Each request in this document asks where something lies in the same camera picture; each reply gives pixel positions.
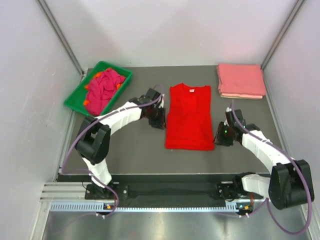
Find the red t shirt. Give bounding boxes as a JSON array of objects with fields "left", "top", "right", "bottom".
[{"left": 164, "top": 83, "right": 215, "bottom": 151}]

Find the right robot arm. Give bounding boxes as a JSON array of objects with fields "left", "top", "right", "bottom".
[{"left": 214, "top": 121, "right": 315, "bottom": 210}]

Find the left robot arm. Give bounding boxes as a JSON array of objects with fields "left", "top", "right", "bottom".
[{"left": 75, "top": 92, "right": 166, "bottom": 200}]

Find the folded pink t shirt stack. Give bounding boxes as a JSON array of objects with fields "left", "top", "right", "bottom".
[{"left": 217, "top": 63, "right": 267, "bottom": 100}]

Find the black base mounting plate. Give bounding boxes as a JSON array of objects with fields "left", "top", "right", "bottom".
[{"left": 84, "top": 182, "right": 261, "bottom": 202}]

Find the magenta t shirt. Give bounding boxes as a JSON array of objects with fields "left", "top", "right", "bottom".
[{"left": 84, "top": 67, "right": 127, "bottom": 115}]

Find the green plastic bin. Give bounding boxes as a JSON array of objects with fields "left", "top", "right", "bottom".
[{"left": 64, "top": 61, "right": 133, "bottom": 116}]

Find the grey slotted cable duct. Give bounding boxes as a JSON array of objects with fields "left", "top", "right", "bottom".
[{"left": 50, "top": 201, "right": 250, "bottom": 213}]

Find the left corner aluminium post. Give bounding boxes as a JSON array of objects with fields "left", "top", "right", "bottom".
[{"left": 36, "top": 0, "right": 85, "bottom": 76}]

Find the corner aluminium post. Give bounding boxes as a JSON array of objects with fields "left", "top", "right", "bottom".
[
  {"left": 261, "top": 0, "right": 306, "bottom": 70},
  {"left": 36, "top": 0, "right": 85, "bottom": 76}
]

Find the right corner aluminium post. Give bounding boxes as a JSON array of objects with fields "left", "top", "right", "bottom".
[{"left": 261, "top": 0, "right": 306, "bottom": 70}]

